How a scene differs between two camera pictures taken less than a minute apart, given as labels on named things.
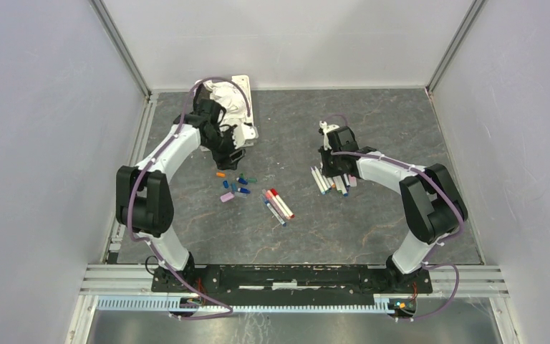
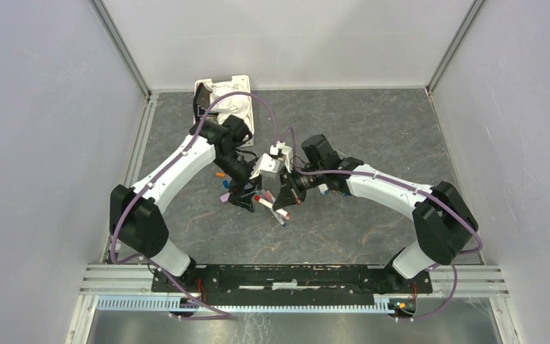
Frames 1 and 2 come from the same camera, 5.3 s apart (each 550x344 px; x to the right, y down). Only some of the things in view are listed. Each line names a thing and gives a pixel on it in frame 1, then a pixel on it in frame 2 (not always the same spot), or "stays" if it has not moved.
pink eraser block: (226, 197) stays
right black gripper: (328, 171) -> (286, 196)
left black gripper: (224, 161) -> (240, 198)
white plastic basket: (243, 80) stays
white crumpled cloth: (232, 99) stays
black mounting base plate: (291, 284) stays
